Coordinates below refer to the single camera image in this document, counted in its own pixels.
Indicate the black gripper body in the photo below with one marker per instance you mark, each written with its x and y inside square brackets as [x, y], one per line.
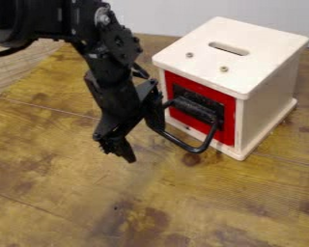
[120, 88]

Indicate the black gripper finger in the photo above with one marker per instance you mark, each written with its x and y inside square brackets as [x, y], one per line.
[155, 113]
[115, 143]

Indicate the black metal drawer handle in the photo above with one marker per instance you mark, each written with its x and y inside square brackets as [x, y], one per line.
[191, 128]

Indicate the red drawer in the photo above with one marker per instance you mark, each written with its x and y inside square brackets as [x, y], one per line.
[180, 86]

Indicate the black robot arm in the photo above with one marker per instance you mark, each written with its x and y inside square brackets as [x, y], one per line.
[82, 22]

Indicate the white wooden box cabinet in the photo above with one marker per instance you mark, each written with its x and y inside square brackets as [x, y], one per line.
[240, 65]

